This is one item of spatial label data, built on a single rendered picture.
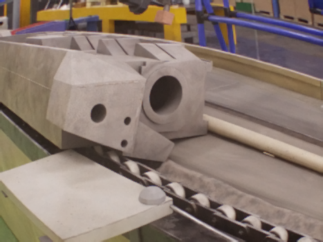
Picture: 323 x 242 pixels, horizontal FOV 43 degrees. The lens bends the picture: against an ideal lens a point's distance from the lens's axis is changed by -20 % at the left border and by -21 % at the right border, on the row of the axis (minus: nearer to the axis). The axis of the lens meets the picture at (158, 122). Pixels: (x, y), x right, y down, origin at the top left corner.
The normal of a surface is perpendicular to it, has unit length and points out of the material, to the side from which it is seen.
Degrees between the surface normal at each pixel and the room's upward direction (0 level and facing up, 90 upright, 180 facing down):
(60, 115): 71
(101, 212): 0
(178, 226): 0
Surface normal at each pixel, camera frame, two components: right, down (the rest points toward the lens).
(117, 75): 0.43, -0.63
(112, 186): -0.06, -0.94
